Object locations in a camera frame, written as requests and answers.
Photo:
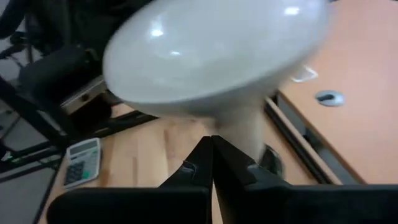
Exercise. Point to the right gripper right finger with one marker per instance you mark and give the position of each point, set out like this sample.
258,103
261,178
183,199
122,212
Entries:
295,205

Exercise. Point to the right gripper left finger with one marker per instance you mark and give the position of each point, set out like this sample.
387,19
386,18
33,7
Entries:
140,207

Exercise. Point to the white reflector lightbulb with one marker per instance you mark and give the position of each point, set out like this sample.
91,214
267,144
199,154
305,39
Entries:
211,56

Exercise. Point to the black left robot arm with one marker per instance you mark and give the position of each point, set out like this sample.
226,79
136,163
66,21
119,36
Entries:
77,21

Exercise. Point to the white desk calculator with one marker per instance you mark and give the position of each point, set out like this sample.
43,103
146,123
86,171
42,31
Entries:
82,161

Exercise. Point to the silver smartphone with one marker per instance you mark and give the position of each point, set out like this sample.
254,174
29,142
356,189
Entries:
306,74

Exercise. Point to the large beige desk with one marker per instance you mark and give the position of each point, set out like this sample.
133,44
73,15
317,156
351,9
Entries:
357,62

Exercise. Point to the black aluminium table frame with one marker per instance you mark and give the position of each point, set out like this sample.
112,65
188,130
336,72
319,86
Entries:
130,119

